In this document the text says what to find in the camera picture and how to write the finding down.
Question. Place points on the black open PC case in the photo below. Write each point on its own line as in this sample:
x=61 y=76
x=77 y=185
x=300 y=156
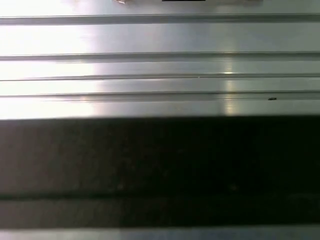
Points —
x=160 y=162

